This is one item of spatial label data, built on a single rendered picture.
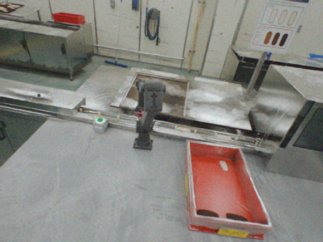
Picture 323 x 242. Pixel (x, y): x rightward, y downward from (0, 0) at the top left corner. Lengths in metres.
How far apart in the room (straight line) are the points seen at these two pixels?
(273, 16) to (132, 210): 1.80
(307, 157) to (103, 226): 1.07
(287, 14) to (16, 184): 2.16
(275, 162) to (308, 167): 0.17
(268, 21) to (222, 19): 2.58
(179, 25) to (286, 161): 4.03
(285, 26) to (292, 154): 1.17
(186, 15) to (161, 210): 4.32
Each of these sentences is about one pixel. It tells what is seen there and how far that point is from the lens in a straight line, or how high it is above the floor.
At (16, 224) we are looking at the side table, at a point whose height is 0.82.
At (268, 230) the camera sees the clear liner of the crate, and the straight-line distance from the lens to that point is 0.96.
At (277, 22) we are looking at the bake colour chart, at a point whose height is 1.51.
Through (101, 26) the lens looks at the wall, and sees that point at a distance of 5.32.
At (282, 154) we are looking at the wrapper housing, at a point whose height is 0.97.
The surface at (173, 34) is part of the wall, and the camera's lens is 4.87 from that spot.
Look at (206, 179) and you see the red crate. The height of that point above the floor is 0.82.
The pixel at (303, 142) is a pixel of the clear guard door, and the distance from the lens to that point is 1.23.
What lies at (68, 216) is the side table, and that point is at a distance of 0.97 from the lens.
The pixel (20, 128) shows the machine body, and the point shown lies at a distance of 1.81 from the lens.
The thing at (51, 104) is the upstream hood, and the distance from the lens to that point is 1.49.
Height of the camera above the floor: 1.64
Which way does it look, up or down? 34 degrees down
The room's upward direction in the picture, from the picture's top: 7 degrees clockwise
